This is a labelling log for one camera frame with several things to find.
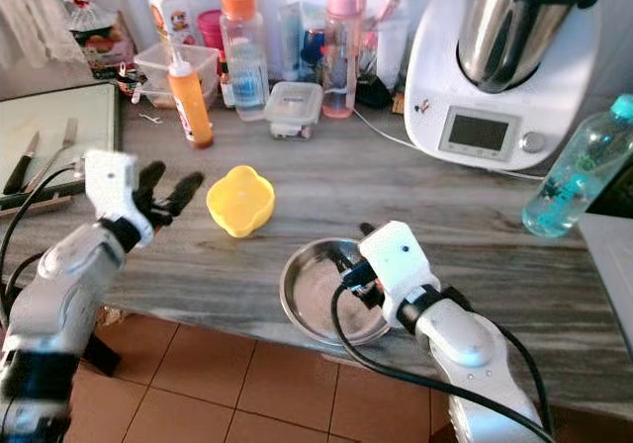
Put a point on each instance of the grey wooden counter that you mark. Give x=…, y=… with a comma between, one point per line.
x=435, y=201

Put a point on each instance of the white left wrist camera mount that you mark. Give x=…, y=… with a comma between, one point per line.
x=111, y=181

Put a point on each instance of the small clear lidded container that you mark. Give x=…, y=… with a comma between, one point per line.
x=293, y=107

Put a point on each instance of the clear bottle orange lid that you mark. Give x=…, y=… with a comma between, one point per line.
x=244, y=67

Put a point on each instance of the steel fork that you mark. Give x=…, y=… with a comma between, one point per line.
x=62, y=146

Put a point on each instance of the orange sauce squeeze bottle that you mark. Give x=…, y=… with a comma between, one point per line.
x=190, y=107

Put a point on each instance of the white kitchen machine steel bowl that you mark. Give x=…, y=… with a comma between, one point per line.
x=485, y=77

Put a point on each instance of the clear teal water bottle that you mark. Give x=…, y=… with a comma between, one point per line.
x=569, y=181

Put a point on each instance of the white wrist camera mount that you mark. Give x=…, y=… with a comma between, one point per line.
x=111, y=181
x=401, y=265

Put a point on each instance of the tall clear bottle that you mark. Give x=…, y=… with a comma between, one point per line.
x=136, y=8

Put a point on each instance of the clear plastic storage box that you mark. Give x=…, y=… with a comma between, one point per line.
x=153, y=75

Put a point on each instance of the small black box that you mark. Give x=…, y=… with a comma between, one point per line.
x=374, y=90

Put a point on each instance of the magenta plastic cup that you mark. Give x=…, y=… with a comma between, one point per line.
x=210, y=30

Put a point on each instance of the yellow plastic bowl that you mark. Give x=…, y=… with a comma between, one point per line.
x=241, y=202

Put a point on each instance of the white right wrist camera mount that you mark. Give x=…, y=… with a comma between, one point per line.
x=401, y=265

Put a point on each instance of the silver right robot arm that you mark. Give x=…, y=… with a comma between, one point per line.
x=465, y=339

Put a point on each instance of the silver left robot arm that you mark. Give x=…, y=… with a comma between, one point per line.
x=49, y=285

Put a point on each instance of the blue foil bag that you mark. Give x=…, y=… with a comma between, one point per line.
x=299, y=40

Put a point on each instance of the white cutting board dark rim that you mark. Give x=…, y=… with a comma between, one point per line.
x=94, y=132

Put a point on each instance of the white curtain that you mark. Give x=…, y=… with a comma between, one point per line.
x=32, y=13

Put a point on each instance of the white printed bottle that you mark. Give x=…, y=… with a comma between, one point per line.
x=170, y=16

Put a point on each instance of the printed snack bag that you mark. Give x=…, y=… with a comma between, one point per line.
x=97, y=40

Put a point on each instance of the round steel plate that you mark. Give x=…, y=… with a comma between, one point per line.
x=312, y=300

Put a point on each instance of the pink drinking bottle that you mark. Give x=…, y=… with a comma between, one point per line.
x=340, y=62

